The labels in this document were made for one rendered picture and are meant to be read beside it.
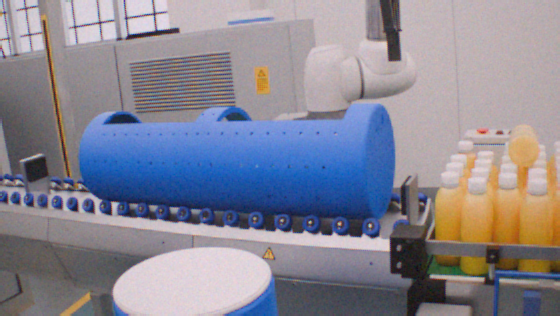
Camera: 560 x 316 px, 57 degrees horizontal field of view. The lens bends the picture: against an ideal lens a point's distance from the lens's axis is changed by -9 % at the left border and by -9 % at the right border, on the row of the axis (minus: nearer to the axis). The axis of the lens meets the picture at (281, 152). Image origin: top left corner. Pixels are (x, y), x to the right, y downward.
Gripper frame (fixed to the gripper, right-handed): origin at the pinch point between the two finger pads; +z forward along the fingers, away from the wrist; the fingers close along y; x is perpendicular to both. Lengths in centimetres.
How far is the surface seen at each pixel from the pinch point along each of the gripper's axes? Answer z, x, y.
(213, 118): 15.1, 46.4, -7.7
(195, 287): 33, 20, -61
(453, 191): 29.8, -15.2, -15.7
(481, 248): 40, -22, -22
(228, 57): 9, 122, 131
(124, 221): 44, 79, -12
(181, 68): 12, 150, 127
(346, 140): 19.6, 9.2, -12.8
